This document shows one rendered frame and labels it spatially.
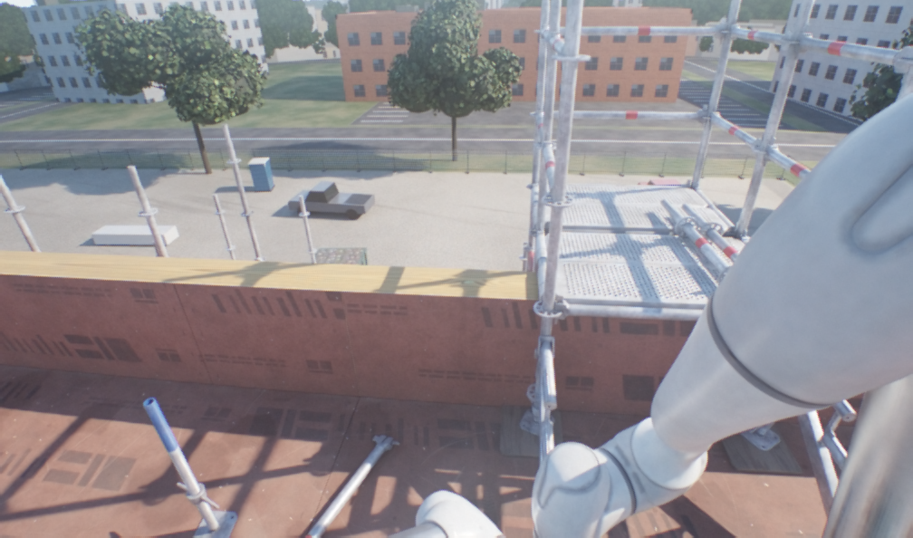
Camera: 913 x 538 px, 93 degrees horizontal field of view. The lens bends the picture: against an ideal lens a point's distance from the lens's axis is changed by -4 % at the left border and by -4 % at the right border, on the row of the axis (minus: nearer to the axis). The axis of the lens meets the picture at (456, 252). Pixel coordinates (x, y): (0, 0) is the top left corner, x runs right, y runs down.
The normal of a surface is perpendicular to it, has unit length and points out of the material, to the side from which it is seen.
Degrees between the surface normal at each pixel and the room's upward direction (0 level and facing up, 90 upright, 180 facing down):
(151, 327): 90
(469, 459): 0
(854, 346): 101
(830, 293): 89
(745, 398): 110
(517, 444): 0
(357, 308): 90
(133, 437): 0
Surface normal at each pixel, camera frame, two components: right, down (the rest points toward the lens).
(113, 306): -0.11, 0.48
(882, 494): -0.93, 0.20
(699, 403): -0.83, 0.45
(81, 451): -0.02, -0.87
